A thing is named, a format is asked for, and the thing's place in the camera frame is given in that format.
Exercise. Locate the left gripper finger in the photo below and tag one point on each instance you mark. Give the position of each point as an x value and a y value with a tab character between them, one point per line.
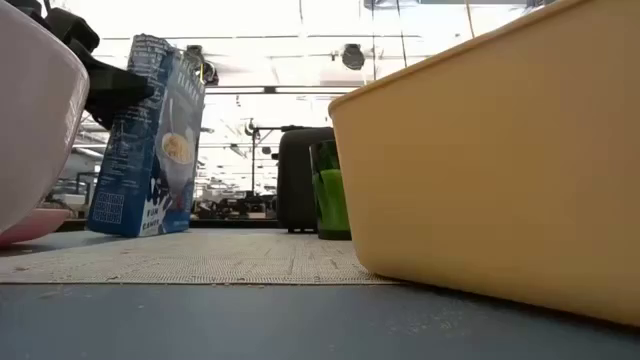
110	90

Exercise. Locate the blue cereal box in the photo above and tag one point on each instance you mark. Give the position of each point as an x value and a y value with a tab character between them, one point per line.
145	150

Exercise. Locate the pale pink bowl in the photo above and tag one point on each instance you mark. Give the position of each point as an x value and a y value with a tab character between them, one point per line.
35	125

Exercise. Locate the pink plate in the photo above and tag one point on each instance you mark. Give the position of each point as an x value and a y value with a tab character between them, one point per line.
30	226

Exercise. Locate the black round ceiling fixture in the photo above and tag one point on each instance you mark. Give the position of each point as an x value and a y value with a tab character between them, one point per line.
209	72
353	56

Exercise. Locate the black light stand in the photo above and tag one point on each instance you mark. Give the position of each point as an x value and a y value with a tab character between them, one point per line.
253	150

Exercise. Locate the black overhead beam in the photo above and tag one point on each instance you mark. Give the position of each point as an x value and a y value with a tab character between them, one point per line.
280	90

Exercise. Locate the grey woven placemat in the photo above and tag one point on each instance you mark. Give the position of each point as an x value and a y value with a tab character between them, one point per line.
200	255

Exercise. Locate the black and chrome toaster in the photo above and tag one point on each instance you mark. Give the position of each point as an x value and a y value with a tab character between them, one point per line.
295	180

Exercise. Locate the green cup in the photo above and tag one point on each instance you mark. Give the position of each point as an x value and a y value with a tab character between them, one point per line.
332	200

